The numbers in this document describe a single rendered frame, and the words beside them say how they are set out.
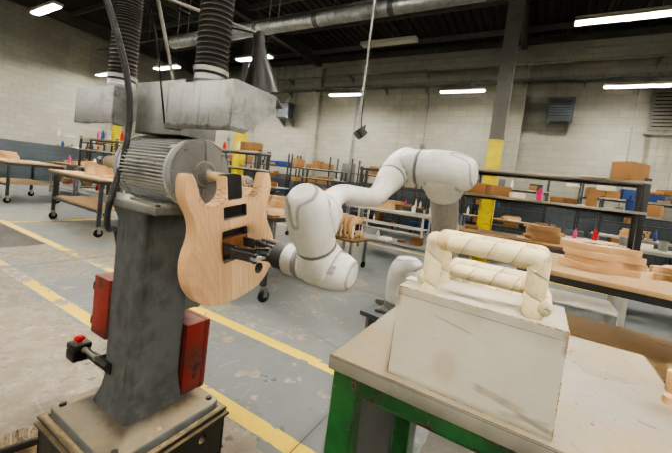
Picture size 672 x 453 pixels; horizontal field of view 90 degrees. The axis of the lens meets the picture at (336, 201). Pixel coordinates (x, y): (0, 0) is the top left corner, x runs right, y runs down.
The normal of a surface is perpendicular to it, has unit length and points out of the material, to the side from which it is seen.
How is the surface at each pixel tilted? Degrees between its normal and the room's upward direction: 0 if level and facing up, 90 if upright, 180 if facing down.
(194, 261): 89
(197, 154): 83
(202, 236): 89
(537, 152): 90
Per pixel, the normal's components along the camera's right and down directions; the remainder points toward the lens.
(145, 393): 0.86, -0.02
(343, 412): -0.50, -0.03
